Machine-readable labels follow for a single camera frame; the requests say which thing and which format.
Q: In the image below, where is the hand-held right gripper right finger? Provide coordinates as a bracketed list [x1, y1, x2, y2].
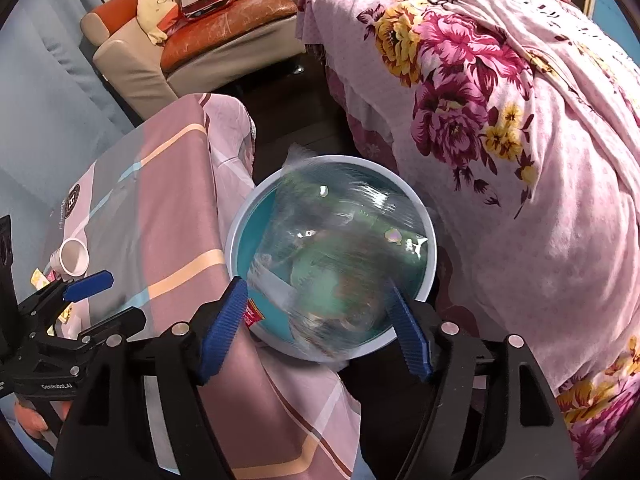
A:
[385, 282, 581, 480]

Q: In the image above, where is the white paper cup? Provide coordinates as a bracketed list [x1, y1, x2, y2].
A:
[49, 237, 91, 281]

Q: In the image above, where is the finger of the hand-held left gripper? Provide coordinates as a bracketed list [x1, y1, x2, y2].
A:
[77, 307, 147, 347]
[17, 270, 115, 333]

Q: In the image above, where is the person's left hand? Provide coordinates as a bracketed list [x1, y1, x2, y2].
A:
[14, 401, 71, 440]

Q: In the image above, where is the plaid tablecloth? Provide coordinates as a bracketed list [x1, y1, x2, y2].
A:
[12, 92, 363, 480]

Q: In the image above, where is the blue wardrobe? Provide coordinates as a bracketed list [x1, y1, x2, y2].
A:
[592, 0, 640, 41]

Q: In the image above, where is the yellow cushion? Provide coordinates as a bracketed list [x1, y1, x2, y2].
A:
[136, 0, 181, 46]

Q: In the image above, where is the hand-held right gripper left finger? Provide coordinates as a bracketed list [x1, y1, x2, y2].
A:
[50, 276, 251, 480]

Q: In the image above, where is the light blue curtain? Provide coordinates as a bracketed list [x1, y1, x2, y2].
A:
[0, 0, 146, 281]

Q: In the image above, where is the teal round bin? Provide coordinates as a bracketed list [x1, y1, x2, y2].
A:
[225, 156, 438, 363]

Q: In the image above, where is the pink floral blanket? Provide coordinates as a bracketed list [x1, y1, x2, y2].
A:
[297, 0, 640, 476]

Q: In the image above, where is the clear plastic bag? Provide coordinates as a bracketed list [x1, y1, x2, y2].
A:
[250, 142, 431, 366]

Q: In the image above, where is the beige orange armchair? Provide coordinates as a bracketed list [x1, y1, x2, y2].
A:
[80, 0, 308, 121]

